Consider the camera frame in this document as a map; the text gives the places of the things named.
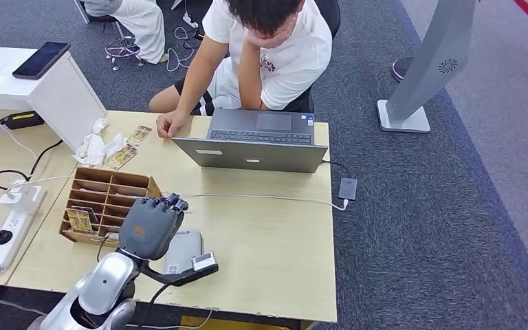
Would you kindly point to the crumpled white tissue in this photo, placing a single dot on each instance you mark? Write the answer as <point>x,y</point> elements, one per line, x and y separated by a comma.
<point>91,148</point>

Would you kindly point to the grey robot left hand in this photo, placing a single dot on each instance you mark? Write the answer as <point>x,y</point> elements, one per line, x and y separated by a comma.
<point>150,227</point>

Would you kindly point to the person's left hand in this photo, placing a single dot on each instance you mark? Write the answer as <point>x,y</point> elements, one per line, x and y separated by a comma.
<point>268,43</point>

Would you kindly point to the white floor power strip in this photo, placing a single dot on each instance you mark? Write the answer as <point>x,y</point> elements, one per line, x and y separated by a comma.
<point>189,20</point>

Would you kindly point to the grey laptop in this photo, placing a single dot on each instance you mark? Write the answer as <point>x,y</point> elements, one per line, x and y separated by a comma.
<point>252,157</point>

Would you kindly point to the yellow patterned card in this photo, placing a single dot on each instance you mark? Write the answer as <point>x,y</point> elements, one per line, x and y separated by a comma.
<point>139,135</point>
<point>120,157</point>

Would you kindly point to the dark grey USB hub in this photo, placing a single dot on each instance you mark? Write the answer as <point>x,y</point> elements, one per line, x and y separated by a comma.
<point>347,189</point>

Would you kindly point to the round black base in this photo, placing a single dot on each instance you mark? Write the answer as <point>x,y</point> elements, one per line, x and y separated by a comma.
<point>399,69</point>

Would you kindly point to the wooden card organizer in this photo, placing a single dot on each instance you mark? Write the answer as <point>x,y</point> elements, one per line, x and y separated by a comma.
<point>109,182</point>

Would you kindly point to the grey kiosk stand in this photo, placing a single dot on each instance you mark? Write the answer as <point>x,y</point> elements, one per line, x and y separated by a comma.
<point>432,64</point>

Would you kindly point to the chrome stool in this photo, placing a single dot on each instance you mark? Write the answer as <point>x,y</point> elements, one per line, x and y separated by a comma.
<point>123,48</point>

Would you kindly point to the yellow room key card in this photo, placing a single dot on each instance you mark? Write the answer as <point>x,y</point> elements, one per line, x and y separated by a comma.
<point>79,221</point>

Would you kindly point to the white charger adapter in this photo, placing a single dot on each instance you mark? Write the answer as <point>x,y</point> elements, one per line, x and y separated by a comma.
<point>21,196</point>

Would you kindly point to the person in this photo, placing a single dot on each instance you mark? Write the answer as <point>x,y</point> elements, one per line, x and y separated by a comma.
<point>148,27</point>
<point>291,59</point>

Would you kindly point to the person's right hand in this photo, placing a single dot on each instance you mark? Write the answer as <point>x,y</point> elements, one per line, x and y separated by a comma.
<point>172,124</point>

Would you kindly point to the white room key card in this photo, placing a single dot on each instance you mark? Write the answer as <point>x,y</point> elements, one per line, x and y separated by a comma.
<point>111,236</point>

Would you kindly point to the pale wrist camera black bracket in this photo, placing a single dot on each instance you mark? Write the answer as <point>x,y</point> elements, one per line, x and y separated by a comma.
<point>204,262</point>

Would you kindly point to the black office chair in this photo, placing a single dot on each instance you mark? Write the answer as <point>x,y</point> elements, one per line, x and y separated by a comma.
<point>330,13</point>

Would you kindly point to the person's left forearm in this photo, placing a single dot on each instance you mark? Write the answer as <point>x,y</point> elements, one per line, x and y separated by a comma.
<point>250,77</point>

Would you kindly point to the black adapter yellow label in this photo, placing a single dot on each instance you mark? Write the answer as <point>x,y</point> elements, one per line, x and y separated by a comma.
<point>22,120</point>

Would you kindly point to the person's right forearm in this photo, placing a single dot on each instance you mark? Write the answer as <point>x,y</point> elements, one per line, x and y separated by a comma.
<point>198,68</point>

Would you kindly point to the black smartphone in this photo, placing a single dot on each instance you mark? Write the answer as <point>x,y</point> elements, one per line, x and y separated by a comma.
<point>41,60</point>

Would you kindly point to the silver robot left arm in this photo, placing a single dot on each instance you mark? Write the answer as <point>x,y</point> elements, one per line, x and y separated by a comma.
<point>104,282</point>

